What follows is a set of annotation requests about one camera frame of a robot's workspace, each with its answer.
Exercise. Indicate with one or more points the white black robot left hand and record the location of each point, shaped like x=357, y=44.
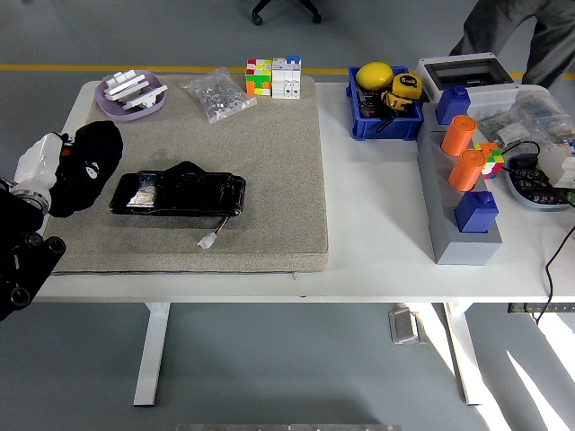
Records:
x=38, y=161

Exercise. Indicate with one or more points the black rag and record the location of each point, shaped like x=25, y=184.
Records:
x=105, y=139

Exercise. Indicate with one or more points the black glossy panel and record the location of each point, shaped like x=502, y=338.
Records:
x=188, y=193

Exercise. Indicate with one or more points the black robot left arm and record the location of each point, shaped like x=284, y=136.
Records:
x=18, y=269

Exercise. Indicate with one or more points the purple tray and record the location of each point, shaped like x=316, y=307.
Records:
x=114, y=112

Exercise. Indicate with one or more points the white flat plastic bar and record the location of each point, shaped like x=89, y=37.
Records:
x=123, y=90

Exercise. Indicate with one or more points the small white plastic block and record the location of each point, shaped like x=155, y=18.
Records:
x=122, y=77

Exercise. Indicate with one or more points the white long plastic bar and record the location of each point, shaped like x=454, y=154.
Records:
x=144, y=99

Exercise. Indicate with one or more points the clear bag of metal nuts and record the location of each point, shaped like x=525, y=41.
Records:
x=218, y=96

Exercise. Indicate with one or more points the white table leg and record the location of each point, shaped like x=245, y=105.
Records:
x=150, y=359
x=467, y=359

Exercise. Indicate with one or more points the grey-brown mat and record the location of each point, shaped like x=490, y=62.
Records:
x=269, y=157

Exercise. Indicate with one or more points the tall multicoloured puzzle cube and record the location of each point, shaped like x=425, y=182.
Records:
x=258, y=77

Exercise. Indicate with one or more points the black office chair base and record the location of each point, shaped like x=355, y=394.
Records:
x=262, y=6

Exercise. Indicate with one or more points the black part in bin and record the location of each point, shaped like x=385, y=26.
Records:
x=369, y=105

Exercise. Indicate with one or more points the yellow round ball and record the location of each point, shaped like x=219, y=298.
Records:
x=375, y=75

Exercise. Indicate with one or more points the blue plastic bin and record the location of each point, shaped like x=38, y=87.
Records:
x=386, y=130

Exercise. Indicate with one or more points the small yellow black tape measure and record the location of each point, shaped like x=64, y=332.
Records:
x=397, y=104

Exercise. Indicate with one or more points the large yellow tape measure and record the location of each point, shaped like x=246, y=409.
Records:
x=408, y=85

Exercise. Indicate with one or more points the grey metal floor box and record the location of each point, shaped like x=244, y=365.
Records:
x=406, y=325

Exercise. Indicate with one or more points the blue plastic block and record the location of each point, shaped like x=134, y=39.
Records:
x=476, y=213
x=451, y=105

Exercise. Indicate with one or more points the grey stepped stand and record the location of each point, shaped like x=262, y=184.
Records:
x=449, y=242

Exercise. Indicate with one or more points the orange plastic cylinder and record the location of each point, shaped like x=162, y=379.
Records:
x=457, y=134
x=466, y=170

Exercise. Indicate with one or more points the small multicoloured puzzle cube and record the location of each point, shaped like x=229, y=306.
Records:
x=493, y=159

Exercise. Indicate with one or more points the blue-grey tray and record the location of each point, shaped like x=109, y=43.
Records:
x=516, y=190

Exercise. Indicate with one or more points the black electronic components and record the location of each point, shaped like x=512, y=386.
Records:
x=534, y=179

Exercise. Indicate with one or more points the clear bag of small parts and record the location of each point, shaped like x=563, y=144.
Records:
x=534, y=112

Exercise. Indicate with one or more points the black power strip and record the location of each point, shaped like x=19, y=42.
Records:
x=521, y=308

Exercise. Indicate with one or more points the person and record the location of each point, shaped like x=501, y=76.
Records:
x=539, y=36

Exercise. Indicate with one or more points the white circuit breaker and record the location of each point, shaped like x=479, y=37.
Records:
x=559, y=164

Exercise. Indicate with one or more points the grey electrical enclosure box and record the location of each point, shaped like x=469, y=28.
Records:
x=494, y=92

